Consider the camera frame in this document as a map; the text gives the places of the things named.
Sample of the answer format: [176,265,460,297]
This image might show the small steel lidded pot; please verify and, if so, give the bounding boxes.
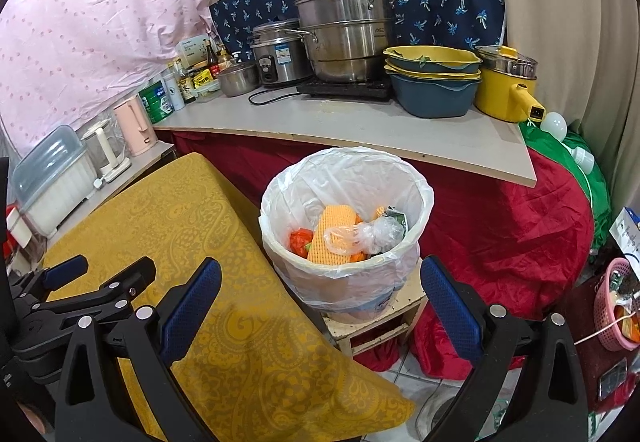
[217,61,261,98]

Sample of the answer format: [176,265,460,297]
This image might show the small wooden stool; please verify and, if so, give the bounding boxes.
[320,257,430,358]

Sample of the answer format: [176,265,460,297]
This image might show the pink plastic basket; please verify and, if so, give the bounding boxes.
[592,257,640,353]

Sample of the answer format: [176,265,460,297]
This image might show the white lined trash bin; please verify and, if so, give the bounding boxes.
[258,147,435,313]

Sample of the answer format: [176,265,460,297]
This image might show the dish box with clear lid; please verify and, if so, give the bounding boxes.
[11,125,101,238]

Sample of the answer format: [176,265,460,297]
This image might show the green snack wrapper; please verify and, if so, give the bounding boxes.
[385,207,410,243]

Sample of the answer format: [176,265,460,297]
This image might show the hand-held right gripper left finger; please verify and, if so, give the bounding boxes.
[54,257,222,442]

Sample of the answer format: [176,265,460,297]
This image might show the orange waffle sponge cloth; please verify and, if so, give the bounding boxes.
[306,205,366,265]

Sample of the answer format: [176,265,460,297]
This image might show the white jar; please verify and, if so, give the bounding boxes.
[7,205,36,243]

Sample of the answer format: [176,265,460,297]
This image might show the printed plastic bucket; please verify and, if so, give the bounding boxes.
[320,287,406,325]

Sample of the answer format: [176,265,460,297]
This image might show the steel rice cooker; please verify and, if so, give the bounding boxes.
[249,18,313,88]

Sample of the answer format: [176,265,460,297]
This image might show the dark sauce bottle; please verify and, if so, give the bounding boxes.
[205,40,221,76]

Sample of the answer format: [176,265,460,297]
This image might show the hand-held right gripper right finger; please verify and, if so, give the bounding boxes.
[420,255,590,442]

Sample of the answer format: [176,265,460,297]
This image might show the pink dotted sheet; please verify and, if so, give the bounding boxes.
[0,0,228,158]

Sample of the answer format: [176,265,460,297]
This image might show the soy sauce bottle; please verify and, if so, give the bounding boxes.
[175,62,198,104]

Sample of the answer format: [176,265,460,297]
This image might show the stacked yellow blue basins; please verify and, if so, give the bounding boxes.
[389,72,482,119]

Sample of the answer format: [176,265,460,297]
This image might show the white green carton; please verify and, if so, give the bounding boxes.
[175,35,213,68]

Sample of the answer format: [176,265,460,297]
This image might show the person's left hand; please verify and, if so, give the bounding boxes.
[22,409,56,440]

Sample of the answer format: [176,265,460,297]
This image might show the black induction cooker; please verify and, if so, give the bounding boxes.
[296,77,393,103]

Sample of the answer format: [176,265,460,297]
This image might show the large steel steamer pot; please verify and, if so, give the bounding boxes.
[294,0,407,84]

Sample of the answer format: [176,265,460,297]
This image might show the pink electric kettle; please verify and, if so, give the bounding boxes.
[112,96,157,158]

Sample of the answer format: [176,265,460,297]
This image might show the green cloth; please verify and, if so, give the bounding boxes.
[517,119,613,250]

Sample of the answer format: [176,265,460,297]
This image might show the white blue paper bag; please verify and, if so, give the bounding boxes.
[607,207,640,268]

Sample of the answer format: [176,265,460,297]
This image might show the yellow strainer basin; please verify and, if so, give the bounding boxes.
[382,45,483,73]
[384,64,483,83]

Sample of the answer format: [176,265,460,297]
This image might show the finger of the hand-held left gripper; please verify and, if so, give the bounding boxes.
[30,256,157,323]
[7,255,90,308]

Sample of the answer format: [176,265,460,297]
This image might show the beige curtain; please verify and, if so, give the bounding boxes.
[480,0,640,223]

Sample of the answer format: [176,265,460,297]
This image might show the green tin can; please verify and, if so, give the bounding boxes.
[138,78,173,125]

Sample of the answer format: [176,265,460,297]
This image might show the red cloth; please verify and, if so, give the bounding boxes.
[170,129,596,380]

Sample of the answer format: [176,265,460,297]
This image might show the white bottle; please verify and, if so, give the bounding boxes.
[162,70,187,112]

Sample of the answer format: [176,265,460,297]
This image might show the clear plastic bag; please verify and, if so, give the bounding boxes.
[322,215,403,257]

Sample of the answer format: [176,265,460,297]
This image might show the red-orange plastic bag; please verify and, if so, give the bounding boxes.
[289,228,316,257]

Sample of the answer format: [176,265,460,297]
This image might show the white cord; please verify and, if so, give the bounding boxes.
[575,317,631,345]

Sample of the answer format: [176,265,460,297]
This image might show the black power cable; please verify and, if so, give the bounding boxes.
[248,87,301,106]

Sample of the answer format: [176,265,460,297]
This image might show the yellow electric pot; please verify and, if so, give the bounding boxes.
[474,45,546,124]

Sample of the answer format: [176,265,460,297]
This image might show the white glass kettle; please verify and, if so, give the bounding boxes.
[81,118,132,183]

